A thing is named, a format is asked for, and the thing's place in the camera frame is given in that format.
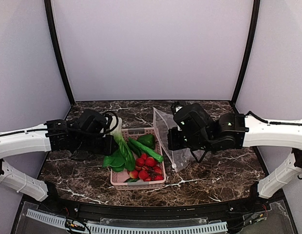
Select red toy strawberry bunch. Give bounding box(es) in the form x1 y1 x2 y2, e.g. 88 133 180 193
126 153 164 182

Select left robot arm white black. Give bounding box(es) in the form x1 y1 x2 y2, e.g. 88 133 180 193
0 109 122 202

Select black frame post right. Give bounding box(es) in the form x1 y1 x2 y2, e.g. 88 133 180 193
231 0 261 106

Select white slotted cable duct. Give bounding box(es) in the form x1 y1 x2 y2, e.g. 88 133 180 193
26 209 229 234

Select toy bok choy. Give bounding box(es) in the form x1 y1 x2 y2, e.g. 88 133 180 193
102 118 135 173

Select black frame post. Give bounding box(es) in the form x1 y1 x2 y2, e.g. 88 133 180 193
44 0 75 106
231 0 261 106

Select dark green toy cucumber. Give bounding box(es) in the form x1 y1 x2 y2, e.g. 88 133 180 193
127 141 142 157

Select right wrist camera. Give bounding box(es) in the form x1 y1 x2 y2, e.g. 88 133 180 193
170 101 183 115

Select black front frame rail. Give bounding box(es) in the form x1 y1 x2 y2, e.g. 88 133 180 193
39 184 270 229

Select pink plastic basket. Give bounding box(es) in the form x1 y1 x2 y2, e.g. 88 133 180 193
110 127 166 191

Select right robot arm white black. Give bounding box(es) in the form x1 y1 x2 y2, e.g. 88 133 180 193
168 102 302 199

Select clear zip top bag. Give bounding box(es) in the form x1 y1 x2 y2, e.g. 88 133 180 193
153 108 208 172

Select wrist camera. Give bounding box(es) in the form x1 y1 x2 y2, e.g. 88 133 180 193
103 111 119 134
170 101 183 115

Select green toy bell pepper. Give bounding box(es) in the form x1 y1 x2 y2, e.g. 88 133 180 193
137 134 156 150

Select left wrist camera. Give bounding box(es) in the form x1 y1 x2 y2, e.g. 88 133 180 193
103 111 119 134

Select black frame post left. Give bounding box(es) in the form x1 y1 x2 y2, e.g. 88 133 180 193
44 0 75 106

